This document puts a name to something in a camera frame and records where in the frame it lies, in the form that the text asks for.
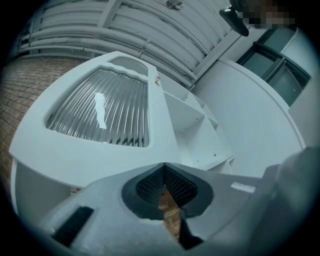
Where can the black head camera mount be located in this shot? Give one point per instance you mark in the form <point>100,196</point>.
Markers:
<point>235,21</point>

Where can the white sticker strip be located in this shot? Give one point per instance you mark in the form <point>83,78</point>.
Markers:
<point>101,110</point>

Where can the round metal ceiling fixture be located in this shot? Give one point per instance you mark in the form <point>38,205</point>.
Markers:
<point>175,4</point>

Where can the white cabinet with glass door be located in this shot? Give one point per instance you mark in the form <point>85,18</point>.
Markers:
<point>100,162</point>

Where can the ribbed glass door pane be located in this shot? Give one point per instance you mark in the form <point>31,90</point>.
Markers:
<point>75,110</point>

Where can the person's head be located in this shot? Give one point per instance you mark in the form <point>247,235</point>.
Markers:
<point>267,13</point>

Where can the black framed window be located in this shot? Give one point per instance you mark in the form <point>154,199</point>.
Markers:
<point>277,72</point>

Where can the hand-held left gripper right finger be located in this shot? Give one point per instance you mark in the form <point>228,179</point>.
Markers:
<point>225,197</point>

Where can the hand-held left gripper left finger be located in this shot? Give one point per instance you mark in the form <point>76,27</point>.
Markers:
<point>105,215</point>

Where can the row of white ceiling pipes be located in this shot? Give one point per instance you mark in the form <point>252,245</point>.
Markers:
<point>140,30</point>

